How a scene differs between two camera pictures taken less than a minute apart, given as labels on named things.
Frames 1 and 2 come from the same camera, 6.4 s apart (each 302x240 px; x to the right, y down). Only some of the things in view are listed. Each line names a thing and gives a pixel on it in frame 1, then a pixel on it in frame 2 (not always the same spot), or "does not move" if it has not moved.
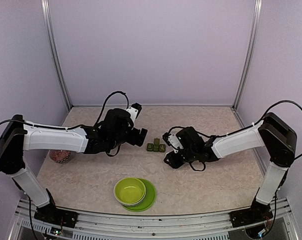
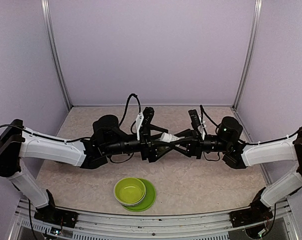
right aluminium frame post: x=257 y=11 does not move
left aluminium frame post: x=48 y=22 does not move
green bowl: x=129 y=191 does not move
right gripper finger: x=168 y=159 -> x=183 y=149
